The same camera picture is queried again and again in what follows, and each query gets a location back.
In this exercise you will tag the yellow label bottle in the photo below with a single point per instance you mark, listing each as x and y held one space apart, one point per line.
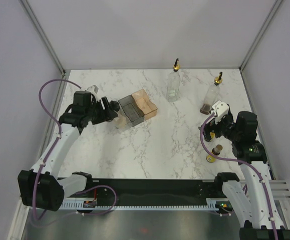
212 135
215 152

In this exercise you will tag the white cable duct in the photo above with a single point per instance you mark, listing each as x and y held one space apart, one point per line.
80 204

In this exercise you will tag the orange plastic bin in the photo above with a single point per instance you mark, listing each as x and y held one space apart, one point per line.
148 108

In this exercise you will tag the upper yellow label bottle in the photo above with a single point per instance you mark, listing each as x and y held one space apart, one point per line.
212 135

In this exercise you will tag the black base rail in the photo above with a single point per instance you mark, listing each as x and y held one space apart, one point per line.
160 192

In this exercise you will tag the grey plastic bin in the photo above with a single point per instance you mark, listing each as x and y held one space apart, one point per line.
130 109

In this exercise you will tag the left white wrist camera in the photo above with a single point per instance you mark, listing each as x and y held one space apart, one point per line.
93 89

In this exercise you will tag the black cap shaker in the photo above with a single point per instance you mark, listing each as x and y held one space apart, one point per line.
120 121
114 105

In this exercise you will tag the dark sauce glass bottle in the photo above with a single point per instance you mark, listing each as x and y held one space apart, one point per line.
211 95

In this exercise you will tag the left aluminium frame post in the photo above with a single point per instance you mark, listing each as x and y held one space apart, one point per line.
41 33

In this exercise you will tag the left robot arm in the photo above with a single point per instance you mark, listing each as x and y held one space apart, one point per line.
40 187

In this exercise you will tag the lower yellow label bottle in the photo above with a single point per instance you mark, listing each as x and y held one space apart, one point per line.
215 152

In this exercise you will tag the aluminium frame post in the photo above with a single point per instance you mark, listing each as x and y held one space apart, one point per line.
41 33
269 18

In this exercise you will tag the clear plastic bin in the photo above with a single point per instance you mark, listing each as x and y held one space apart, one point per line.
127 126

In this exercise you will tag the clear square oil bottle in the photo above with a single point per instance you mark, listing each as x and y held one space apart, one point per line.
173 82

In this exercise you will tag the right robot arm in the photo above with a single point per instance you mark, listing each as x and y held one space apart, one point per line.
256 210

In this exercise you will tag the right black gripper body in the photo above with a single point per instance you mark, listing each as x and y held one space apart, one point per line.
225 127

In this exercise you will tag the right aluminium frame post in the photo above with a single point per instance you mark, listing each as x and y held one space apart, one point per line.
269 18

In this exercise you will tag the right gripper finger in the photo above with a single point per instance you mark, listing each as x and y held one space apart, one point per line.
207 128
208 137

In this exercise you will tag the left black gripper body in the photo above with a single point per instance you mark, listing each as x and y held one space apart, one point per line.
96 114

